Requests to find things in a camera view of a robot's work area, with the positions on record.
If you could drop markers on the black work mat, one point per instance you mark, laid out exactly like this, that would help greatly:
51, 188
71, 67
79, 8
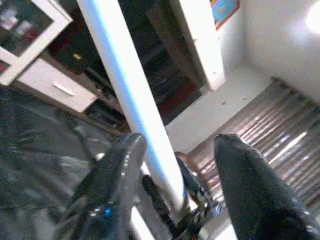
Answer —
40, 165

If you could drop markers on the white glass door cabinet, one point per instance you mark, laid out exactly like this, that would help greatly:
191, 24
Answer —
25, 35

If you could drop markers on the dark wooden cabinet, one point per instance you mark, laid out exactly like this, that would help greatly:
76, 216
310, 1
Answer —
75, 50

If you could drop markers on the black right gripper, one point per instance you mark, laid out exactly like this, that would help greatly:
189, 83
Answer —
197, 225

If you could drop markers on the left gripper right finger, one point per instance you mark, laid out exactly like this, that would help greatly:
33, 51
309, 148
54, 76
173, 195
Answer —
260, 200

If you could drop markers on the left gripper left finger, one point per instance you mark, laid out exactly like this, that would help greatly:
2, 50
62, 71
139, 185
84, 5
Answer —
107, 195

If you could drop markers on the grey curtain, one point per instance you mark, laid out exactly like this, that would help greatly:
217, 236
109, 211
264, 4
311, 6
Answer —
280, 130

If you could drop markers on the round ceiling light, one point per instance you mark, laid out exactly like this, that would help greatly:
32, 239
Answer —
315, 17

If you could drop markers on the orange blue wall poster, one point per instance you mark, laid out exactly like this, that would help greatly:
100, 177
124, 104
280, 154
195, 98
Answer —
224, 11

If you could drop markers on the white drawer unit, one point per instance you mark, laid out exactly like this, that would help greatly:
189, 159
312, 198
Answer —
55, 87

